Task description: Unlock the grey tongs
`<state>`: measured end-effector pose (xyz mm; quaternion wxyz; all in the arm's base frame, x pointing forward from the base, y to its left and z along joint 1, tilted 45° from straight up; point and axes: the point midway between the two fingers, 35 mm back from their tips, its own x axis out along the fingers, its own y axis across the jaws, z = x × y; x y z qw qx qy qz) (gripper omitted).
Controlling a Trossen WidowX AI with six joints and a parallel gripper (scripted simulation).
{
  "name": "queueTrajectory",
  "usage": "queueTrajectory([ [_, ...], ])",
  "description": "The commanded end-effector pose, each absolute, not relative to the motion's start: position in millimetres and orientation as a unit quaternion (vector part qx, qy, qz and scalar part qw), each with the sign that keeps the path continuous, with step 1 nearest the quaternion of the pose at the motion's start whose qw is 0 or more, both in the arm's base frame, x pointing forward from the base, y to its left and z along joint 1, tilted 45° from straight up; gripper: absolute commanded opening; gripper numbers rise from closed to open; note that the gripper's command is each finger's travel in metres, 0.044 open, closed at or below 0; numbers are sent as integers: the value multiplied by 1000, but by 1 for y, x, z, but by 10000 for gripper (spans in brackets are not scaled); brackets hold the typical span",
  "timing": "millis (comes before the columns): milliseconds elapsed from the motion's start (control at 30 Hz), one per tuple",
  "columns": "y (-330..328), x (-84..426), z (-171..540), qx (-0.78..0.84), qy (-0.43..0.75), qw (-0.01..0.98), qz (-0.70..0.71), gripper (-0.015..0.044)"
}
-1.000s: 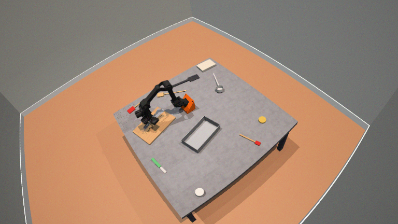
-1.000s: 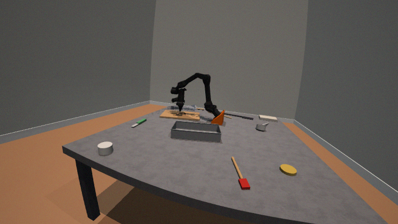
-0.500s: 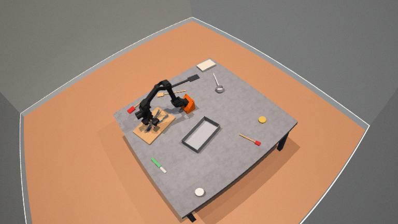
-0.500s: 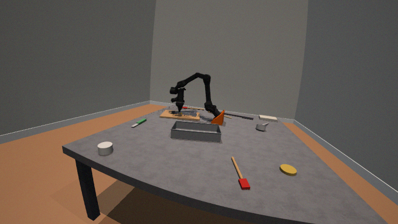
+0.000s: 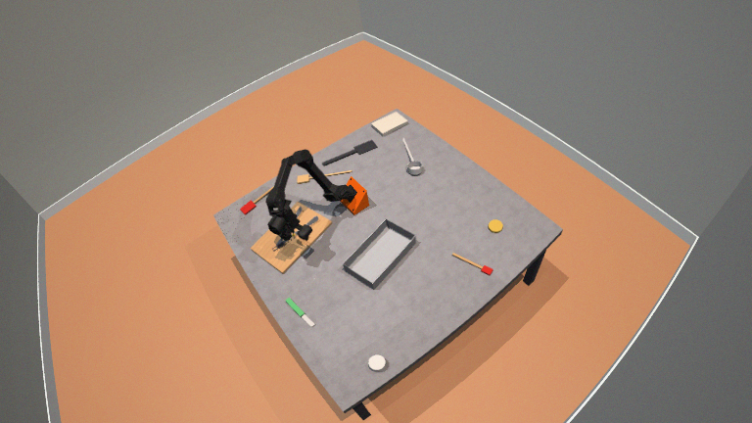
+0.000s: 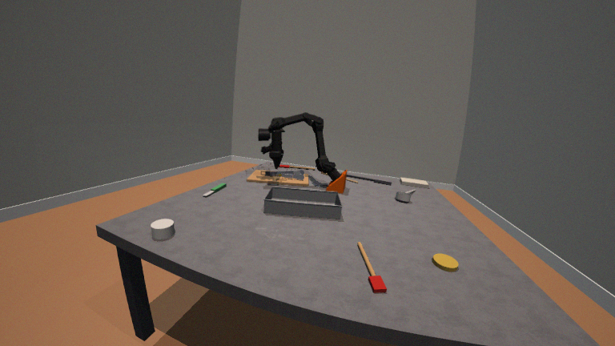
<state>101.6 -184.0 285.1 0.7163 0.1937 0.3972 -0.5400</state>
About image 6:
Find grey saucepan with long handle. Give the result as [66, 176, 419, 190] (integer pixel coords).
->
[396, 190, 415, 202]

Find yellow flat disc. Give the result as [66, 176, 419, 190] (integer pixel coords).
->
[432, 253, 458, 272]

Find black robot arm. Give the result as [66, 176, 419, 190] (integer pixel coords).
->
[259, 112, 342, 183]

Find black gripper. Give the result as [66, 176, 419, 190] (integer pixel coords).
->
[269, 140, 283, 169]

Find short grey cylinder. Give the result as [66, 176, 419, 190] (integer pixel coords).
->
[151, 219, 175, 239]

